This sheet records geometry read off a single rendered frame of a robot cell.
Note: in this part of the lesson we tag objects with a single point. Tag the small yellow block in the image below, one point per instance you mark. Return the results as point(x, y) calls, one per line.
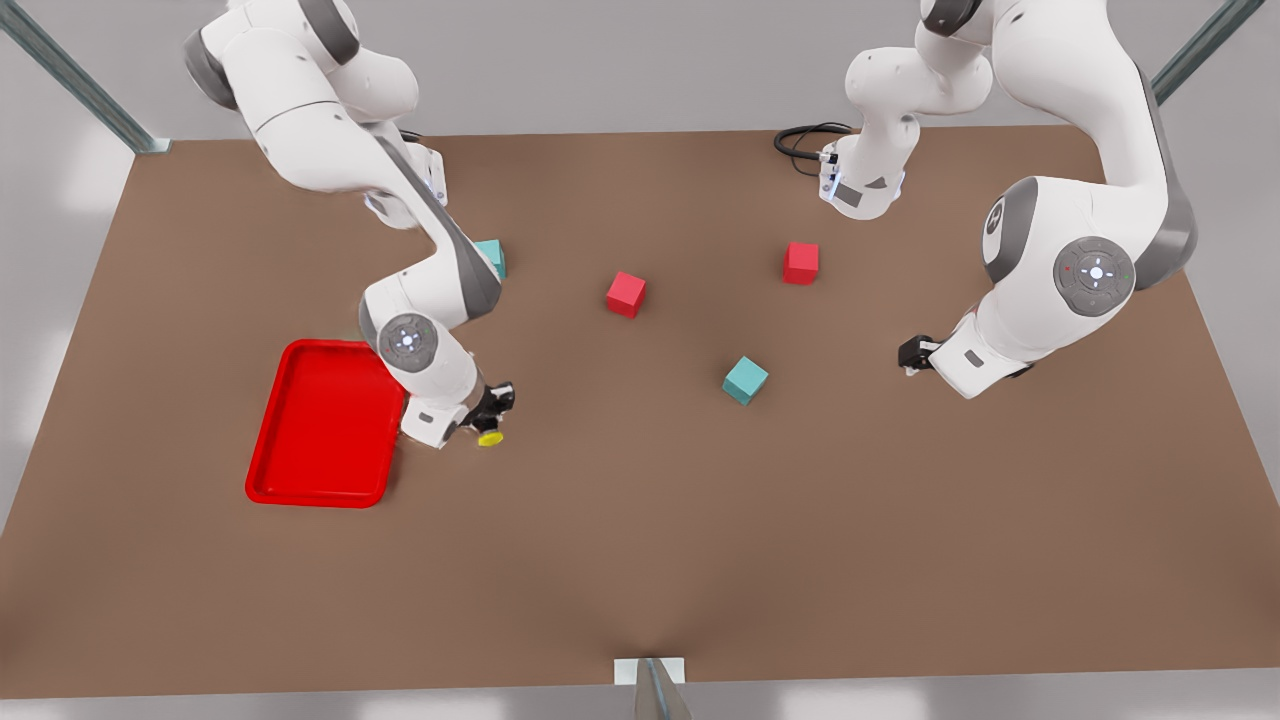
point(490, 438)

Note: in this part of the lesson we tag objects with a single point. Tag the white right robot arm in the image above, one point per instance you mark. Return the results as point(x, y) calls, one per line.
point(330, 130)

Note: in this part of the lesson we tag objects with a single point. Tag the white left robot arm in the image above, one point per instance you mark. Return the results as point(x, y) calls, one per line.
point(1080, 200)

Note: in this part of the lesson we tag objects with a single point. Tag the red cube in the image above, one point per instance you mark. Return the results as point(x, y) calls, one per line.
point(801, 263)
point(626, 294)

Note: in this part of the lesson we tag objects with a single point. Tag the teal cube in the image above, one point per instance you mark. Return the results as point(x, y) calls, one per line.
point(745, 380)
point(492, 256)

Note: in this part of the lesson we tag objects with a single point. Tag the red plastic tray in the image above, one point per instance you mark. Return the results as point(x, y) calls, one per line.
point(325, 425)

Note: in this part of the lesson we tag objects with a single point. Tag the silver frame post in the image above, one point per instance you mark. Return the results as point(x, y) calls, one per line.
point(1205, 45)
point(655, 690)
point(75, 75)

